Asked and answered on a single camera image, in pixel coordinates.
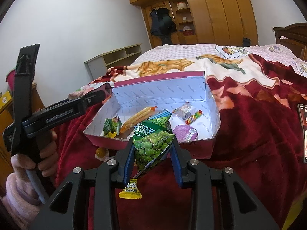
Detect purple plastic case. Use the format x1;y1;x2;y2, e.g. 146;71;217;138
172;125;198;143

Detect green peas snack bag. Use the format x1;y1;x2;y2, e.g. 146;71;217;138
102;114;122;136

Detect orange corn snack bag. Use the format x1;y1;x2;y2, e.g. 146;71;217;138
120;106;157;133

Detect pink peach jelly pouch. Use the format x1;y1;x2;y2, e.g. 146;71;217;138
133;110;172;141

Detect pink fleece sleeve forearm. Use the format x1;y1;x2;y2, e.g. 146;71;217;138
1;173;42;229

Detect person's left hand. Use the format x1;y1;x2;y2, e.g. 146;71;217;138
11;131;58;181

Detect small yellow candy packet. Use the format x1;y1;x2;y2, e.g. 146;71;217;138
118;179;142;199

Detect pink cardboard box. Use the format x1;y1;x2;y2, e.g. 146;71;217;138
83;71;221;159

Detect red floral fleece blanket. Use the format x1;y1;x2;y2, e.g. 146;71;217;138
51;53;307;230

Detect grey low shelf unit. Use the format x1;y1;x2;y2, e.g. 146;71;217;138
84;44;142;80

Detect smartphone on blanket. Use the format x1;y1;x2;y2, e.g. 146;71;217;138
298;104;307;163

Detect dark hanging jackets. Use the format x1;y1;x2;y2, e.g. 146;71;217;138
149;7;177;45

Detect pink checkered bed sheet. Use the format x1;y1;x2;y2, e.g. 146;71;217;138
133;44;306;77

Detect wooden wardrobe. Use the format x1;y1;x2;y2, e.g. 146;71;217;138
130;0;258;46

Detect dark wooden headboard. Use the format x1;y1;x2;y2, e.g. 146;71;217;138
273;23;307;61

